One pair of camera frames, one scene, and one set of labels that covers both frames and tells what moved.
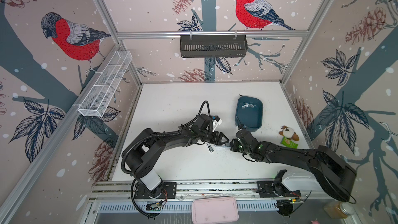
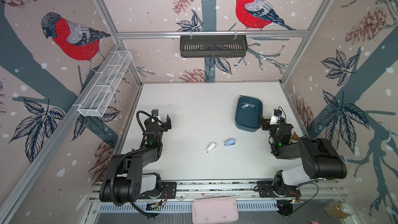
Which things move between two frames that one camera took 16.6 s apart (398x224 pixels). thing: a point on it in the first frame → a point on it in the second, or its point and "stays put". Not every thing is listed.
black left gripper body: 209,136 → 164,127
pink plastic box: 213,210 stays put
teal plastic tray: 249,113 stays put
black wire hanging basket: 210,46 stays put
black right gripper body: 236,145 → 272,129
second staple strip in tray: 247,105 stays put
